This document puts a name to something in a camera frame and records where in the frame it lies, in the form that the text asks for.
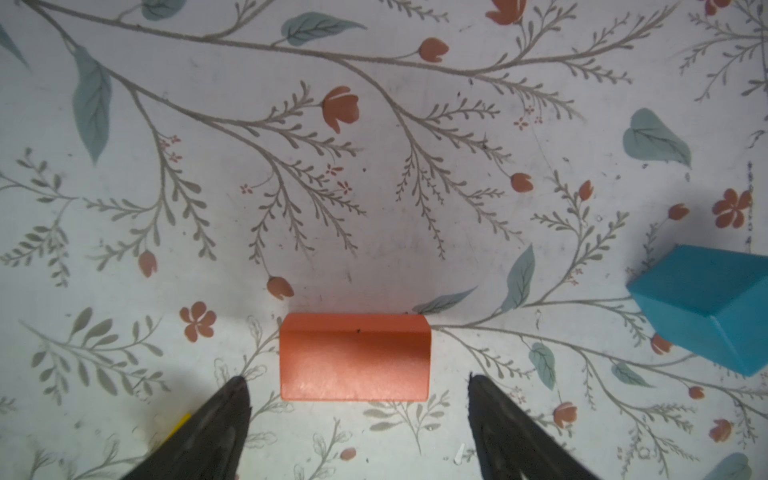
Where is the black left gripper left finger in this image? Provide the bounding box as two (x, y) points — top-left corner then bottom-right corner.
(125, 376), (251, 480)

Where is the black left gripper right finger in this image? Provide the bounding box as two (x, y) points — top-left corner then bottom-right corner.
(468, 375), (596, 479)

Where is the orange wooden block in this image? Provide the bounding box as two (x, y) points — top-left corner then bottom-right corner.
(279, 312), (432, 402)

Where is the teal wooden block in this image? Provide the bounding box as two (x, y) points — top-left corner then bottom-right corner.
(627, 245), (767, 377)

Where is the yellow wooden cube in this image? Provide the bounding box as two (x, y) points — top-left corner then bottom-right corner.
(164, 412), (192, 441)

